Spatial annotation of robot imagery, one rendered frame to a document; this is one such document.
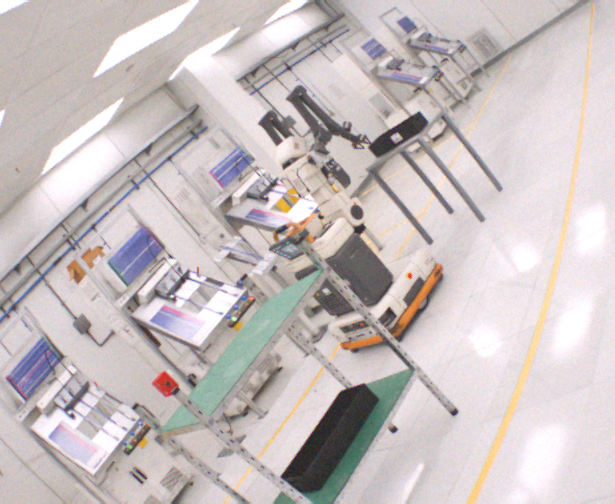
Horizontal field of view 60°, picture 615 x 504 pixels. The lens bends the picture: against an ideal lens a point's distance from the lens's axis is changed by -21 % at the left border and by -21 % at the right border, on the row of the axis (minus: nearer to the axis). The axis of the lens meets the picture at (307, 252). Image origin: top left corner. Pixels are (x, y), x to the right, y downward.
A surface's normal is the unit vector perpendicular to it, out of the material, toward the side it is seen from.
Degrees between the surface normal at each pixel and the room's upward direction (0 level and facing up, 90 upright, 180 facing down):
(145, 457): 90
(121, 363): 89
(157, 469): 91
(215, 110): 90
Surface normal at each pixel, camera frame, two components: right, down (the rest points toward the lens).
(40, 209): 0.58, -0.36
